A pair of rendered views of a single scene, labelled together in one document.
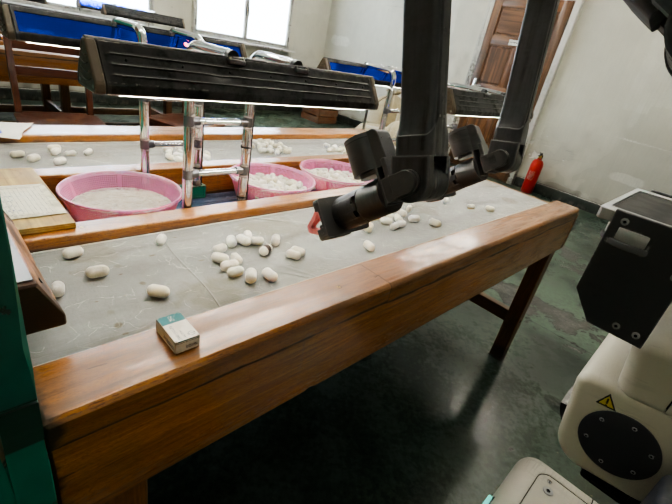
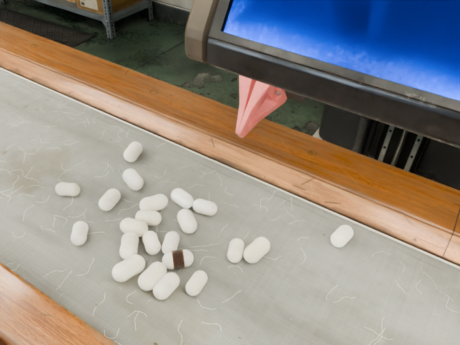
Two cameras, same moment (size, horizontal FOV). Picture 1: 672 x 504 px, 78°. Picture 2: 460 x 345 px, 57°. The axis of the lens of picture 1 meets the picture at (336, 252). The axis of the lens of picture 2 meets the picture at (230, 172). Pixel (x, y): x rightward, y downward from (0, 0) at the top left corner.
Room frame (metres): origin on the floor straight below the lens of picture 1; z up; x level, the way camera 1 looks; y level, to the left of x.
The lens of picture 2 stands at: (1.12, 0.24, 1.14)
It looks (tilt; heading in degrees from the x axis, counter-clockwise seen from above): 41 degrees down; 259
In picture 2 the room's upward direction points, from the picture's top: 3 degrees clockwise
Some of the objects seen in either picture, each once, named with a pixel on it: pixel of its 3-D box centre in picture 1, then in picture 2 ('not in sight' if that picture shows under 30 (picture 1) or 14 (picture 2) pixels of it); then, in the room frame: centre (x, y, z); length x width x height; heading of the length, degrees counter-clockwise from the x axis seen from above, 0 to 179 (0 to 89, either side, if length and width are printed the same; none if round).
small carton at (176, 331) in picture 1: (177, 332); not in sight; (0.44, 0.19, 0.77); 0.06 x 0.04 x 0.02; 49
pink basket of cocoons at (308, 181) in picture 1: (271, 190); not in sight; (1.23, 0.24, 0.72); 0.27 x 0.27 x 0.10
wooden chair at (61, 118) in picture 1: (61, 120); not in sight; (2.43, 1.78, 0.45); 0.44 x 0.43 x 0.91; 135
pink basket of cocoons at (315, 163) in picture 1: (334, 182); not in sight; (1.44, 0.06, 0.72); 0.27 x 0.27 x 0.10
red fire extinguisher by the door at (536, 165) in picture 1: (534, 172); not in sight; (5.06, -2.13, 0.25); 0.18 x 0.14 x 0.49; 140
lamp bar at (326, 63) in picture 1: (374, 74); not in sight; (1.94, -0.01, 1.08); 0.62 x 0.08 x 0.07; 139
